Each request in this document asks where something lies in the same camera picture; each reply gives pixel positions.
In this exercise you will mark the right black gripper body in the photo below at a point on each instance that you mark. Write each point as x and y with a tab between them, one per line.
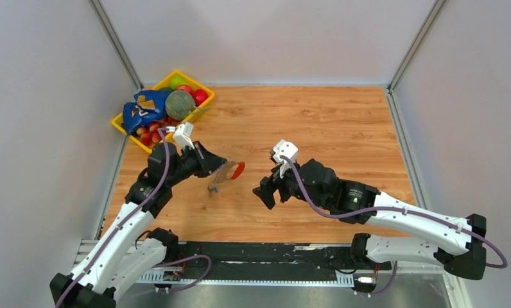
290	186

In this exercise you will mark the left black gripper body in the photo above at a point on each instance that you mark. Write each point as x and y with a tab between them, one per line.
196	163

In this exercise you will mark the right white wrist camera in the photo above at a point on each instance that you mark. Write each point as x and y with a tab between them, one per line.
284	154

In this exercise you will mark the right frame post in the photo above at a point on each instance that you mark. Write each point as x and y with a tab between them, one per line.
417	43

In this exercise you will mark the red tomato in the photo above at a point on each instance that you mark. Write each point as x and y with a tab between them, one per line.
199	96

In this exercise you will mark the blue snack bag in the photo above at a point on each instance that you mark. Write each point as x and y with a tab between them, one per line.
149	106

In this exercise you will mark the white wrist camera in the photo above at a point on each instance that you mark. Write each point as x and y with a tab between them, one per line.
284	154
182	134

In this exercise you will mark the metal key holder red handle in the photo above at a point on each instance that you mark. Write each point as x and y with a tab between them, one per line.
230	171

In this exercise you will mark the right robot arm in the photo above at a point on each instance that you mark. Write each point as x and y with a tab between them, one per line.
451	242

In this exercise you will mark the frame post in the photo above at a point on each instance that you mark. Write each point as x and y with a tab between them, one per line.
417	43
116	43

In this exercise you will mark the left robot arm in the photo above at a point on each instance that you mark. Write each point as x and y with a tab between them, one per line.
108	271

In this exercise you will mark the green apple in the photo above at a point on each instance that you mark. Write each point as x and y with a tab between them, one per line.
176	81

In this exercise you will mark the green melon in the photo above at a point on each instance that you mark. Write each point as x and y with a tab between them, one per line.
179	104

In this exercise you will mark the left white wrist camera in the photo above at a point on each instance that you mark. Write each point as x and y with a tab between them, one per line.
182	134

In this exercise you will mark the red apple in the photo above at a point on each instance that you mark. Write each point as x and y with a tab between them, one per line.
186	88

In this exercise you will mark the left frame post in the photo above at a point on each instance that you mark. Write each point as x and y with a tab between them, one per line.
116	43

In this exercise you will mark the bunch of red cherries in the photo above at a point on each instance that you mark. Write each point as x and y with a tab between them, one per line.
148	134

